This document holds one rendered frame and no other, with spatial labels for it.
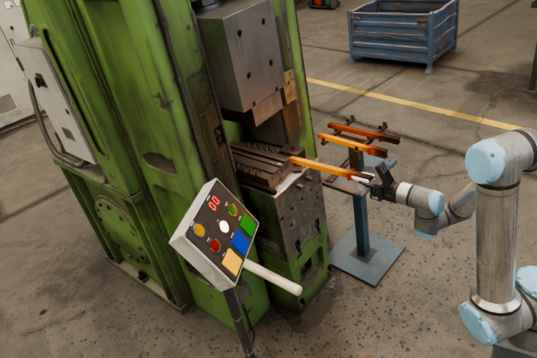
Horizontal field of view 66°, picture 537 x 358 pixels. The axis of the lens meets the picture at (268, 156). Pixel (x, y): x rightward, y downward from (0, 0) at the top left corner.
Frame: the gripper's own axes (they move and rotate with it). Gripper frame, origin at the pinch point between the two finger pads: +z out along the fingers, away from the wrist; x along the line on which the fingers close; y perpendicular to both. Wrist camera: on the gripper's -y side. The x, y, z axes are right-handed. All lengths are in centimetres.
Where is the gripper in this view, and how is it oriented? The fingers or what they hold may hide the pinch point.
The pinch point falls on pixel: (355, 174)
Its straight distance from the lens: 181.2
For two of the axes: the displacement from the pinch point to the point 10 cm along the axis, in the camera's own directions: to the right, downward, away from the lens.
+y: 1.5, 8.4, 5.3
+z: -7.7, -2.3, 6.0
